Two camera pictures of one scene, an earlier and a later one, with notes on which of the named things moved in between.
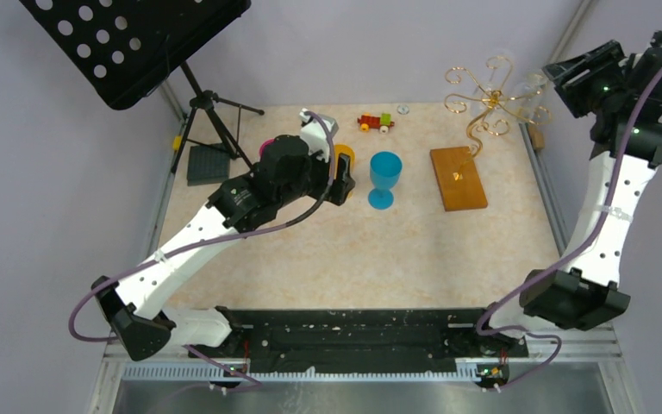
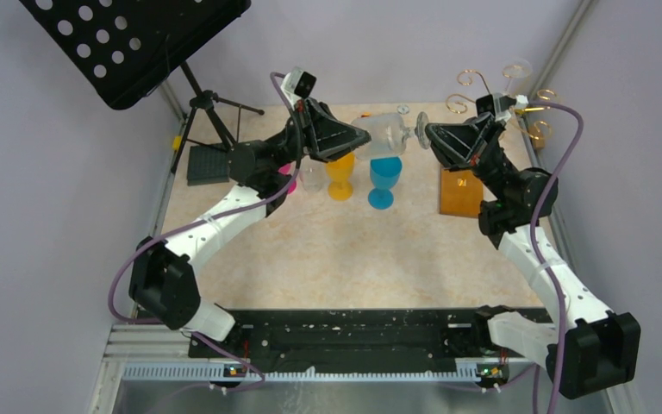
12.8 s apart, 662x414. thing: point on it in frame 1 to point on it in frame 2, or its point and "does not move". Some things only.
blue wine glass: x=385 y=168 does not move
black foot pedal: x=207 y=166 does not move
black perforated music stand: x=124 y=48 does not move
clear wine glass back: x=502 y=68 to x=515 y=68
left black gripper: x=334 y=191 to x=322 y=135
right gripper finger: x=584 y=96 to x=452 y=143
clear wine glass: x=533 y=97 to x=389 y=133
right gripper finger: x=583 y=62 to x=465 y=138
